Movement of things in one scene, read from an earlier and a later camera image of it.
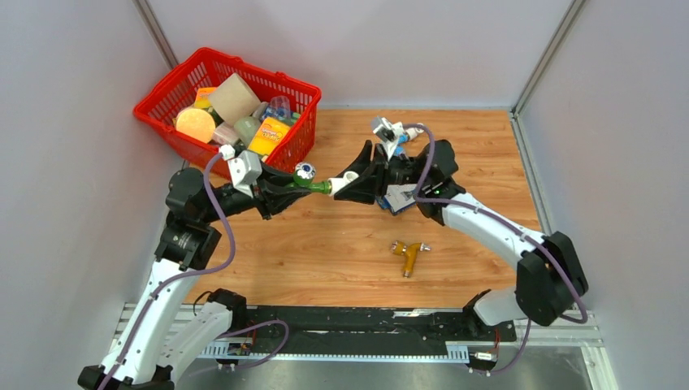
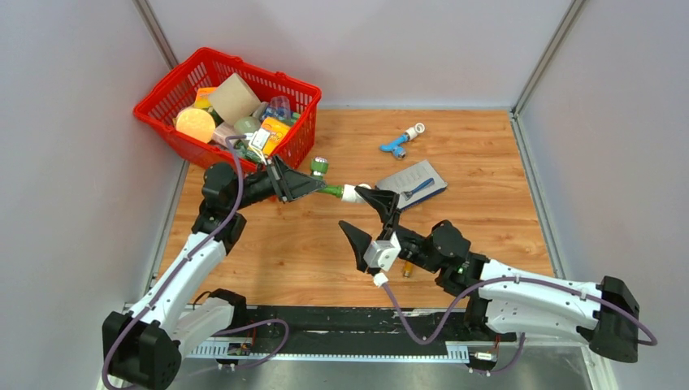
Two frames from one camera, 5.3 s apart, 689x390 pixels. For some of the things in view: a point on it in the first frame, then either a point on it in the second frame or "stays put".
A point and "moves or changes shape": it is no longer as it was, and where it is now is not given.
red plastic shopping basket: (204, 68) stays put
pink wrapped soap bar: (224, 134) stays put
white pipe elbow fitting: (339, 183) moves or changes shape
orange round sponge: (197, 123) stays put
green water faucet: (304, 175) moves or changes shape
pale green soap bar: (245, 129) stays put
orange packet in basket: (203, 97) stays put
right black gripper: (365, 188) -> (386, 204)
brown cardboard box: (235, 99) stays put
